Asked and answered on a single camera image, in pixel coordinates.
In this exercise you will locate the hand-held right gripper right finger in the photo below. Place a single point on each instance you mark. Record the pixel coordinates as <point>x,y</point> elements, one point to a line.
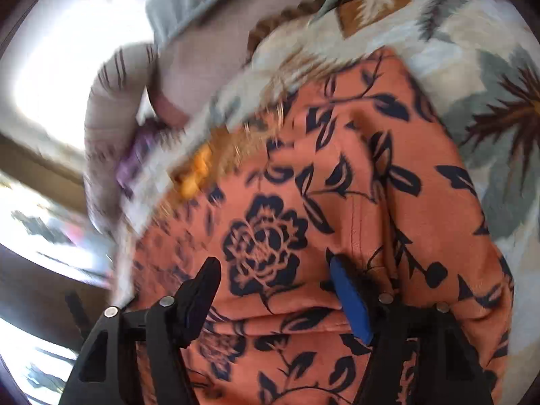
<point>351,303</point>

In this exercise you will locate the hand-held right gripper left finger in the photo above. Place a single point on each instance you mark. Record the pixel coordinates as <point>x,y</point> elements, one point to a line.
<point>201,300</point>

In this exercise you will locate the orange floral print cloth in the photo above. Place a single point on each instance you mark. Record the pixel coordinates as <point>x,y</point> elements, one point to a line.
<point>363,168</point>

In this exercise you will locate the purple floral cloth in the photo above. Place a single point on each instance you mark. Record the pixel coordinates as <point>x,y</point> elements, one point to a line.
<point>135,160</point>

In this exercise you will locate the striped floral rolled quilt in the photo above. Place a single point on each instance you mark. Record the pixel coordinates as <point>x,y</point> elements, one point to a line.
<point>107,135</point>

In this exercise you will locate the pink bed sheet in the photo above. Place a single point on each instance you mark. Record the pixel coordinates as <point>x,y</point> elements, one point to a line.
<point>198,71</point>

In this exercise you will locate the beige leaf print blanket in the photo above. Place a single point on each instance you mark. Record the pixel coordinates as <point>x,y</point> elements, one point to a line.
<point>472,50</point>

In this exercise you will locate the grey pillow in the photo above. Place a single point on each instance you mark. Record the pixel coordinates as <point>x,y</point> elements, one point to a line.
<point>190,0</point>

